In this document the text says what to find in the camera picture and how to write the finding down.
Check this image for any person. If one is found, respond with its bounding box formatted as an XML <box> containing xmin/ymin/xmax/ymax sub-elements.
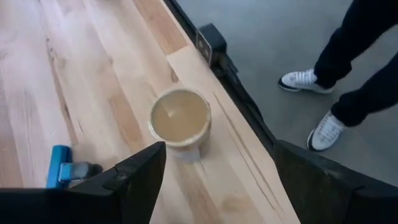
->
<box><xmin>277</xmin><ymin>0</ymin><xmax>398</xmax><ymax>152</ymax></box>

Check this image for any blue bag clip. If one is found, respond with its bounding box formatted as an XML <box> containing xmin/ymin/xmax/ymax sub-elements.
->
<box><xmin>45</xmin><ymin>144</ymin><xmax>103</xmax><ymax>190</ymax></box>

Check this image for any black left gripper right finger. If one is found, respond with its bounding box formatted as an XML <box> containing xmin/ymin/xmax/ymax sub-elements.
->
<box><xmin>273</xmin><ymin>139</ymin><xmax>398</xmax><ymax>224</ymax></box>

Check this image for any tan lid furikake jar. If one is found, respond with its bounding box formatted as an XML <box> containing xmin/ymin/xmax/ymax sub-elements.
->
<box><xmin>147</xmin><ymin>88</ymin><xmax>213</xmax><ymax>164</ymax></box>

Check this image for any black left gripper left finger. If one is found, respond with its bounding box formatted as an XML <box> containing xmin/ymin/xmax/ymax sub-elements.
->
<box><xmin>0</xmin><ymin>141</ymin><xmax>167</xmax><ymax>224</ymax></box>

